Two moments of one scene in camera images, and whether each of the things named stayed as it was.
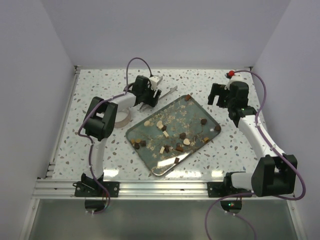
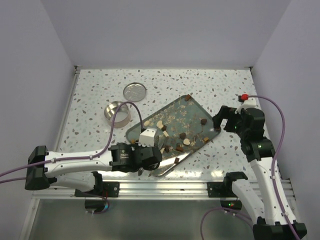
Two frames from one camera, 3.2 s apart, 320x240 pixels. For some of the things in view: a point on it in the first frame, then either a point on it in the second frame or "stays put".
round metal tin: x=123 y=118 stays put
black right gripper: x=217 y=89 -> x=225 y=112
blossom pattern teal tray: x=173 y=133 stays put
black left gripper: x=152 y=101 -> x=137 y=146
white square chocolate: x=166 y=134 stays put
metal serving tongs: x=143 y=108 -> x=161 y=170
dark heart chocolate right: x=203 y=121 stays put
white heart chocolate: x=186 y=141 stays put
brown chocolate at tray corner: x=188 y=97 stays put
